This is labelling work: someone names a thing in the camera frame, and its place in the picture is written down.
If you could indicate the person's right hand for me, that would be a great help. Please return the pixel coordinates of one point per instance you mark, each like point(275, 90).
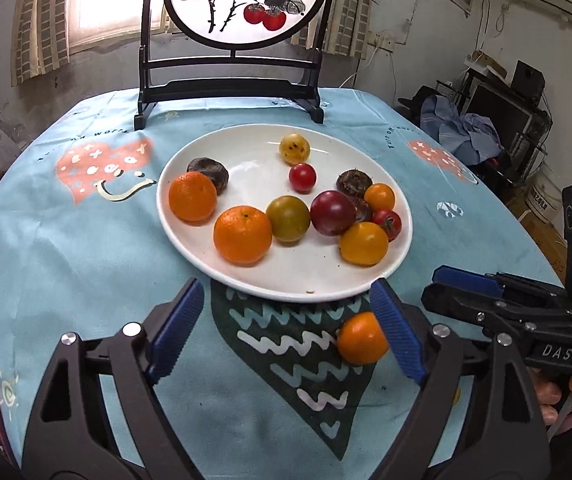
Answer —
point(547, 395)

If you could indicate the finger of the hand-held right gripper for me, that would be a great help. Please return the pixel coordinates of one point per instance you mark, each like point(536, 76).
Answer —
point(461, 276)
point(466, 305)

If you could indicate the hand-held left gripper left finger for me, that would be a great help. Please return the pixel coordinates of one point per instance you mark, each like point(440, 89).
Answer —
point(175, 330)

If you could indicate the dark monitor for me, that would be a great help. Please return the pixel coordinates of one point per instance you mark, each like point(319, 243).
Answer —
point(503, 110)

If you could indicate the dark purple plum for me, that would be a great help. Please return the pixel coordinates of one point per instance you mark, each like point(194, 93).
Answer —
point(332, 212)

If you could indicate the white round plate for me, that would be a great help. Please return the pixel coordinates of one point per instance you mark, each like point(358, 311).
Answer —
point(251, 160)

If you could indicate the checked beige curtain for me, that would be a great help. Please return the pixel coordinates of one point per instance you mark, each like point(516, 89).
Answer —
point(351, 5)
point(45, 20)

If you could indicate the dark wrinkled passion fruit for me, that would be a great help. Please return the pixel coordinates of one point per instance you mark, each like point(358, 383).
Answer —
point(213, 170)

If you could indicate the green yellow tomato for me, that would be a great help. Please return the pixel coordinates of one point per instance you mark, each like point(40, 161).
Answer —
point(288, 219)

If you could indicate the dark brown dried date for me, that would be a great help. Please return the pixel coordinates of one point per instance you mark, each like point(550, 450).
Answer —
point(363, 208)

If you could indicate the blue crumpled clothes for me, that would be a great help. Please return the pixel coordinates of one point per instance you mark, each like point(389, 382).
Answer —
point(471, 132)

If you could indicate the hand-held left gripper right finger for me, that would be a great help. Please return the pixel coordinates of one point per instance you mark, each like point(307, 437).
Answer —
point(398, 330)

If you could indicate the light blue printed tablecloth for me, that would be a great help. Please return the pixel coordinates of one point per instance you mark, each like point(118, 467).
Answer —
point(90, 270)

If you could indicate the red cherry tomato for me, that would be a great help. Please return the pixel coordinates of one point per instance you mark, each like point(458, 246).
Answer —
point(302, 178)
point(388, 223)

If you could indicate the white plastic bucket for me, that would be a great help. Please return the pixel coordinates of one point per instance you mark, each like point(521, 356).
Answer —
point(546, 187)

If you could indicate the small yellow green plum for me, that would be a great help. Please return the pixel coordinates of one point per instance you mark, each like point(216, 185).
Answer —
point(294, 148)

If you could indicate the large orange mandarin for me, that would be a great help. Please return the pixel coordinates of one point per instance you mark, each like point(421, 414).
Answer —
point(242, 234)
point(192, 196)

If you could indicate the cardboard box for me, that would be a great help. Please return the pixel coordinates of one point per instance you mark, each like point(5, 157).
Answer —
point(546, 240)

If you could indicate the bright window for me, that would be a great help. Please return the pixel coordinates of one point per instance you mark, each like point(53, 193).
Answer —
point(115, 0)

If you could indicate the black speaker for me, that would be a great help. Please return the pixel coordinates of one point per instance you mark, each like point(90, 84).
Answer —
point(527, 80)

